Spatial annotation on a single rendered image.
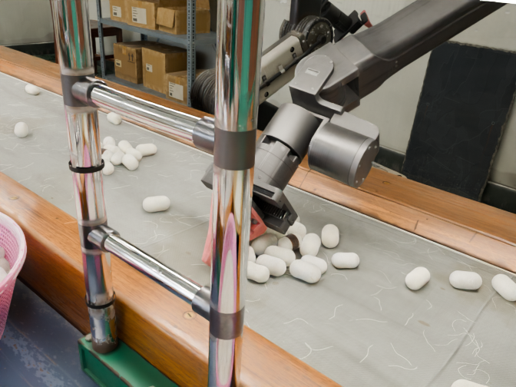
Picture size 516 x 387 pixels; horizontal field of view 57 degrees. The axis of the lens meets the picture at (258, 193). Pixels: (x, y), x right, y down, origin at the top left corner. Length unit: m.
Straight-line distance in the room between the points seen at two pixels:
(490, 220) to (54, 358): 0.54
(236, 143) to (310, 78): 0.32
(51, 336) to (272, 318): 0.24
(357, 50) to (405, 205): 0.22
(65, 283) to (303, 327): 0.25
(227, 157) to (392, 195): 0.47
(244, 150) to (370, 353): 0.27
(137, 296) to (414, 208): 0.39
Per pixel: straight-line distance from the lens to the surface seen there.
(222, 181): 0.26
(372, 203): 0.68
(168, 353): 0.44
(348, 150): 0.51
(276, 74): 1.21
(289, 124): 0.54
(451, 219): 0.67
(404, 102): 2.76
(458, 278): 0.57
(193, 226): 0.61
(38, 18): 5.57
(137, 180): 0.74
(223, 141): 0.25
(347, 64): 0.58
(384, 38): 0.61
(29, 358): 0.56
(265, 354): 0.41
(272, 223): 0.53
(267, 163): 0.52
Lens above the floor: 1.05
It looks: 26 degrees down
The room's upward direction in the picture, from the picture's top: 4 degrees clockwise
